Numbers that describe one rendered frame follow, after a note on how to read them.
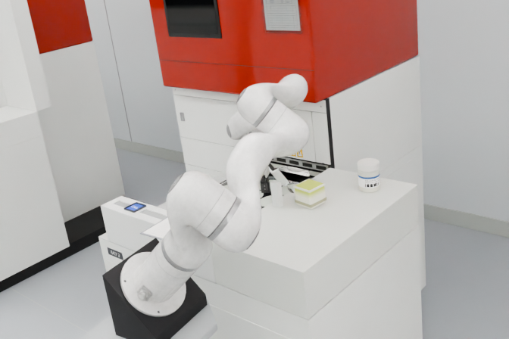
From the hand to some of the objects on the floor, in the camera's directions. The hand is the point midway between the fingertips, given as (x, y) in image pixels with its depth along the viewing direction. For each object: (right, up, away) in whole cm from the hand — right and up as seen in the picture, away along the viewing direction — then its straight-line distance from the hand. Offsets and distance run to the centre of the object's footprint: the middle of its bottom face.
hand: (265, 187), depth 228 cm
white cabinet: (+4, -92, +18) cm, 94 cm away
